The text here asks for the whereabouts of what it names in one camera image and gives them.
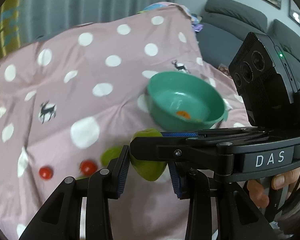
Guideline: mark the right hand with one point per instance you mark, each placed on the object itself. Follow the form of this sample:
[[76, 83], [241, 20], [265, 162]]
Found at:
[[256, 190]]

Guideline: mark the red tomato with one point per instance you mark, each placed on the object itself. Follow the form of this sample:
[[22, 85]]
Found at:
[[88, 167], [45, 173]]

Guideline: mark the pink polka dot cloth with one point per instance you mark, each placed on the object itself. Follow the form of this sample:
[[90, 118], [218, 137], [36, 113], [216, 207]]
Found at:
[[82, 92]]

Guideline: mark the grey sofa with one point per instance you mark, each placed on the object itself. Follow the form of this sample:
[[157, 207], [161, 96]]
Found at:
[[226, 24]]

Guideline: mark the yellow patterned curtain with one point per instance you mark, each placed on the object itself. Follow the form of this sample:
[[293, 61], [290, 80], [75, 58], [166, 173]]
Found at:
[[9, 27]]

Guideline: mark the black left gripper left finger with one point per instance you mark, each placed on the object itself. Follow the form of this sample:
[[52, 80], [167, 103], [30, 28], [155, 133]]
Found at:
[[59, 216]]

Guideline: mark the purple crumpled cloth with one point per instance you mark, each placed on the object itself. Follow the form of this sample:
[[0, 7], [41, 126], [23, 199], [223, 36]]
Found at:
[[197, 26]]

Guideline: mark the orange fruit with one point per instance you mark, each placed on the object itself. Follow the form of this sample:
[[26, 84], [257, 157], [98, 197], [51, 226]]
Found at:
[[183, 114]]

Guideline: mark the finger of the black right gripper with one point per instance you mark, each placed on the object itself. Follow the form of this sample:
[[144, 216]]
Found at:
[[219, 132], [168, 149]]

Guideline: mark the snack packet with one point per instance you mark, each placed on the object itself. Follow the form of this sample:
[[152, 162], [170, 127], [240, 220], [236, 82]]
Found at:
[[224, 69]]

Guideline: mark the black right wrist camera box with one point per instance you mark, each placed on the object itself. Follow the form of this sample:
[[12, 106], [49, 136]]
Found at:
[[265, 81]]

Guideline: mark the green plastic bowl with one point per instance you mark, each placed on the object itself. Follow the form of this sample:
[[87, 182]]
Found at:
[[169, 92]]

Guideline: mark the green fruit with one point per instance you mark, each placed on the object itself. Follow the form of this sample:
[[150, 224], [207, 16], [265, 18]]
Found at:
[[148, 170], [109, 154]]

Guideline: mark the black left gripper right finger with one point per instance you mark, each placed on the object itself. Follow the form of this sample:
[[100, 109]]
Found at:
[[237, 215]]

